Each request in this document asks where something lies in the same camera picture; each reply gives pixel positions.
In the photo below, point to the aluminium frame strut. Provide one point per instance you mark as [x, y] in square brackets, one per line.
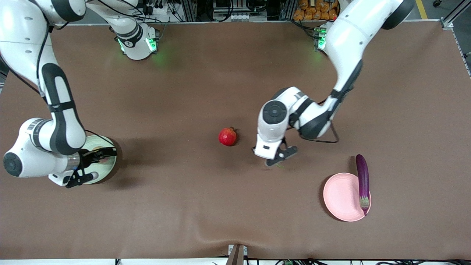
[450, 18]

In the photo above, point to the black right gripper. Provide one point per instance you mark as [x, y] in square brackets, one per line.
[87, 157]

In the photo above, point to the light green round plate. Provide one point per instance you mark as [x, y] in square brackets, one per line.
[106, 169]

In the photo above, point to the metal bracket at table edge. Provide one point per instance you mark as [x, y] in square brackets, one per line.
[237, 255]

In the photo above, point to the pink round plate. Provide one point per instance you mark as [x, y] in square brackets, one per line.
[340, 197]

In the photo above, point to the white power strip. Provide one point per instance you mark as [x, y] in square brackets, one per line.
[156, 9]

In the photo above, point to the brown table cover mat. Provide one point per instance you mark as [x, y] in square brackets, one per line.
[235, 206]

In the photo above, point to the dark electronics rack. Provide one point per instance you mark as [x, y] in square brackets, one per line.
[235, 9]

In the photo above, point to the bag of orange bread rolls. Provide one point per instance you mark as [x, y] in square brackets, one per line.
[312, 13]

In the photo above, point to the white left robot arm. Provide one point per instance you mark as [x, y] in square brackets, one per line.
[346, 40]

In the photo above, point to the red pomegranate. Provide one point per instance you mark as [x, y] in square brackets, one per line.
[227, 137]

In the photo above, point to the long purple eggplant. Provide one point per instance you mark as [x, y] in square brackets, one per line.
[362, 176]

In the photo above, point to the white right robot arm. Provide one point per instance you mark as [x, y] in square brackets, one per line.
[59, 121]

